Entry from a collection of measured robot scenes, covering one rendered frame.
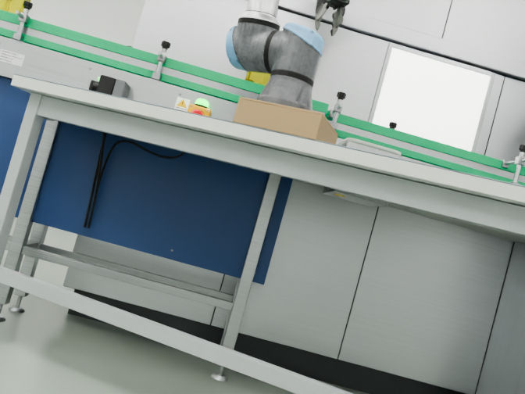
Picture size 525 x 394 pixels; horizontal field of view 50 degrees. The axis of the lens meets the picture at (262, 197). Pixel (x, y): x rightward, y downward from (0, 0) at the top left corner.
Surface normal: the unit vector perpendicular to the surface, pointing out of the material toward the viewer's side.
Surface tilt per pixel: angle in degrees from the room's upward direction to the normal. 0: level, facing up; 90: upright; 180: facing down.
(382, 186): 90
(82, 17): 90
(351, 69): 90
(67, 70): 90
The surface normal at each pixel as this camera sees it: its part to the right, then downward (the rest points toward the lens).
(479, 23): 0.05, -0.03
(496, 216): -0.29, -0.12
